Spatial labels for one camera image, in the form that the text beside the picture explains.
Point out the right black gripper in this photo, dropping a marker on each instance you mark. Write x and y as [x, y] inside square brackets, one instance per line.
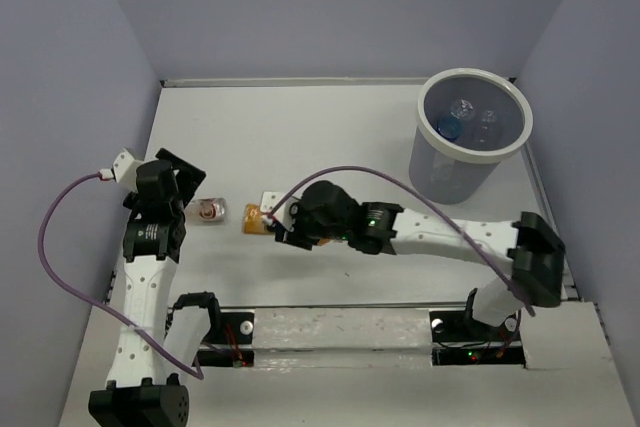
[294, 236]

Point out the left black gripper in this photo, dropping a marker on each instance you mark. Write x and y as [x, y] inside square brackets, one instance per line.
[187, 177]

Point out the red cap plastic bottle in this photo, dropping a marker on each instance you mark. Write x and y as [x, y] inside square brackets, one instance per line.
[208, 210]

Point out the orange drink bottle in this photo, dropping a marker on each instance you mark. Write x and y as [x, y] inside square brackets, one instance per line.
[255, 219]

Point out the blue label plastic bottle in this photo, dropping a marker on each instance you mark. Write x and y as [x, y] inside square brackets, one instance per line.
[450, 128]

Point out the clear plastic bottle blue cap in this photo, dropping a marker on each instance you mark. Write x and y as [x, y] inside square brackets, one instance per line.
[462, 110]

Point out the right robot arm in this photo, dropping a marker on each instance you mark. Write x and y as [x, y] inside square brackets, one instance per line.
[526, 255]

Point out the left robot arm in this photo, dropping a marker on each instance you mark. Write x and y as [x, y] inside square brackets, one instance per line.
[159, 340]

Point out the grey bin with white rim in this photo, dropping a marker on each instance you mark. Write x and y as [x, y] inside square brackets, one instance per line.
[450, 173]

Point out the white foam front board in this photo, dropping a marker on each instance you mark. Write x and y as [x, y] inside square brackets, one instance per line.
[379, 367]

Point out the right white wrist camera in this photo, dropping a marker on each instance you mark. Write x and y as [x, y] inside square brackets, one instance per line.
[276, 211]

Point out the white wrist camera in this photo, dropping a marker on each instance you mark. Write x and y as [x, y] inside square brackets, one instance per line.
[276, 211]
[123, 170]

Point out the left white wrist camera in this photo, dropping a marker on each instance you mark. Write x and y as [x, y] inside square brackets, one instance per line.
[123, 170]

